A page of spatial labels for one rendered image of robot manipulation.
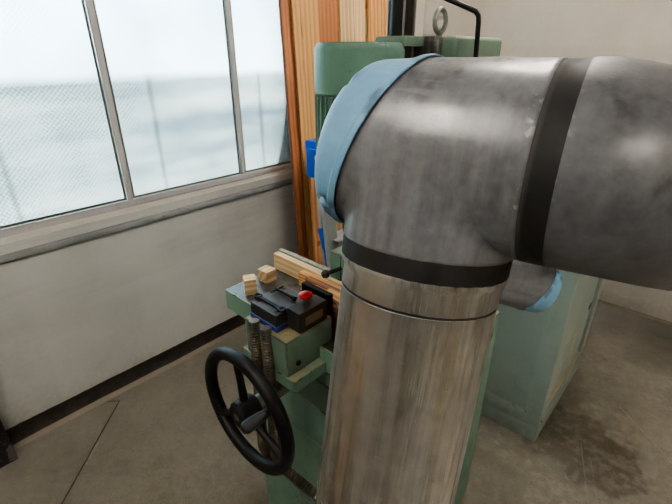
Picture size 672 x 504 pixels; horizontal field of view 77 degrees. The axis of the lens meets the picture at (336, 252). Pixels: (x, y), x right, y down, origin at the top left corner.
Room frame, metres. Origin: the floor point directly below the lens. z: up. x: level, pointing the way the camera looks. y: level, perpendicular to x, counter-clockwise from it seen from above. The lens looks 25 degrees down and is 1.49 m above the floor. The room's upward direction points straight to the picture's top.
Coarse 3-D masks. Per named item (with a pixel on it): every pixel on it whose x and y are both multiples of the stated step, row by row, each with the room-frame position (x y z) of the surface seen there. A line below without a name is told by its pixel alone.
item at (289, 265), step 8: (280, 256) 1.12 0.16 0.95; (288, 256) 1.12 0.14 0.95; (280, 264) 1.12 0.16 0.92; (288, 264) 1.10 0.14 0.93; (296, 264) 1.07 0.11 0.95; (304, 264) 1.07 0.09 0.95; (288, 272) 1.10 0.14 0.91; (296, 272) 1.08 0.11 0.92; (312, 272) 1.03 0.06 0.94; (320, 272) 1.02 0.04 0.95; (328, 280) 0.99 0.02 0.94; (336, 280) 0.98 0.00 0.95
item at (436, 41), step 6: (426, 36) 1.01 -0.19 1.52; (432, 36) 1.00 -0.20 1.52; (438, 36) 0.99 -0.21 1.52; (426, 42) 1.00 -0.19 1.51; (432, 42) 0.99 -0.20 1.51; (438, 42) 0.99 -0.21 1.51; (414, 48) 1.02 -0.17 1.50; (420, 48) 1.01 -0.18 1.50; (426, 48) 1.00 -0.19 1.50; (432, 48) 0.99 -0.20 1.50; (438, 48) 0.99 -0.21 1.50; (414, 54) 1.02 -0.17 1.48; (420, 54) 1.01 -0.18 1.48
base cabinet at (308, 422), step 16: (480, 384) 1.02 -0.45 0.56; (288, 400) 0.85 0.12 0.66; (304, 400) 0.80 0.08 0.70; (480, 400) 1.04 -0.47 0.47; (288, 416) 0.85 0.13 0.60; (304, 416) 0.81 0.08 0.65; (320, 416) 0.77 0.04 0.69; (304, 432) 0.81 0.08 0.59; (320, 432) 0.77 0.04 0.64; (304, 448) 0.81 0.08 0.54; (320, 448) 0.76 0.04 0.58; (304, 464) 0.81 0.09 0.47; (464, 464) 1.02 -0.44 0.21; (272, 480) 0.92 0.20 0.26; (288, 480) 0.86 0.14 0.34; (464, 480) 1.04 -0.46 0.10; (272, 496) 0.93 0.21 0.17; (288, 496) 0.86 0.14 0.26; (304, 496) 0.81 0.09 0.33
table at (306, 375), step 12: (276, 276) 1.09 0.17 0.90; (288, 276) 1.09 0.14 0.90; (228, 288) 1.02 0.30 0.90; (240, 288) 1.02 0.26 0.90; (264, 288) 1.02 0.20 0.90; (228, 300) 1.01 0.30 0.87; (240, 300) 0.97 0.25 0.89; (252, 300) 0.96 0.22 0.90; (240, 312) 0.97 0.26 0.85; (324, 348) 0.76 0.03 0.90; (324, 360) 0.75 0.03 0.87; (276, 372) 0.72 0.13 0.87; (300, 372) 0.72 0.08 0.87; (312, 372) 0.72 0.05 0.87; (324, 372) 0.75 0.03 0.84; (288, 384) 0.69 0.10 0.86; (300, 384) 0.69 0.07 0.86
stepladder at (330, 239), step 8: (312, 144) 1.78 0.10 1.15; (312, 152) 1.76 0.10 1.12; (312, 160) 1.76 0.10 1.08; (312, 168) 1.76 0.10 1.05; (312, 176) 1.76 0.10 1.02; (320, 208) 1.73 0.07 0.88; (320, 216) 1.73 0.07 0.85; (328, 216) 1.72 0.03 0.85; (320, 224) 1.73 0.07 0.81; (328, 224) 1.71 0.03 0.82; (320, 232) 1.73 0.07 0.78; (328, 232) 1.70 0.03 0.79; (336, 232) 1.73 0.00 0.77; (320, 240) 1.73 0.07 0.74; (328, 240) 1.70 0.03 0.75; (336, 240) 1.70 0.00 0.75; (328, 248) 1.69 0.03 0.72; (328, 256) 1.68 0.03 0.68; (328, 264) 1.69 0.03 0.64
